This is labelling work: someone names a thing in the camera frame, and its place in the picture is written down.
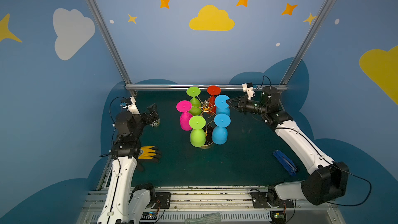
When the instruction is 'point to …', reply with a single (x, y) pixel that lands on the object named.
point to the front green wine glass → (197, 123)
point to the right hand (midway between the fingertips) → (227, 100)
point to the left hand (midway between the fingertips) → (146, 106)
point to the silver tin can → (156, 123)
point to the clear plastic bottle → (214, 218)
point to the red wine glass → (213, 90)
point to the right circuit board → (278, 216)
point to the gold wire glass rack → (205, 106)
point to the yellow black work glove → (150, 152)
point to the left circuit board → (149, 215)
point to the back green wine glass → (196, 108)
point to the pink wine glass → (184, 107)
